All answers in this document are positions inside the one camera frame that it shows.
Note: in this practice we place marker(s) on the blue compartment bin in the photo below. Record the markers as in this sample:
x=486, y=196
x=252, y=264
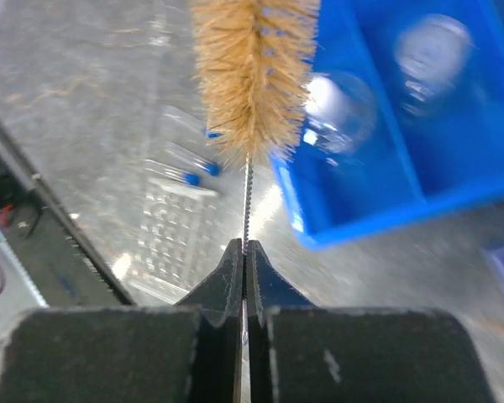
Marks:
x=413, y=167

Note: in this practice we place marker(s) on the round glass flask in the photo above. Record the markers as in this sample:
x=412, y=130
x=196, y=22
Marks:
x=341, y=113

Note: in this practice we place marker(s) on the blue cap test tube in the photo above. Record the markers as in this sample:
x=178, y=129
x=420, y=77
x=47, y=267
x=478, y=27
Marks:
x=188, y=121
x=192, y=159
x=171, y=173

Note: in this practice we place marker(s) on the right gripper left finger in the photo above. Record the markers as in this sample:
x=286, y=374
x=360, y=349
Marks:
x=180, y=353

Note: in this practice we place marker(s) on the tan bottle brush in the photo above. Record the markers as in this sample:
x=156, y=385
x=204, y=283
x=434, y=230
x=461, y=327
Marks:
x=253, y=63

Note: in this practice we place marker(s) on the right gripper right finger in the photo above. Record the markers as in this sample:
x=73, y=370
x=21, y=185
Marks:
x=417, y=327

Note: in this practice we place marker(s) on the small glass stoppered bottle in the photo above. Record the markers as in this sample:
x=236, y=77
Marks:
x=431, y=55

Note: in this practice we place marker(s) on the clear test tube rack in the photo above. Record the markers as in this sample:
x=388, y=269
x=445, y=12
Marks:
x=177, y=243

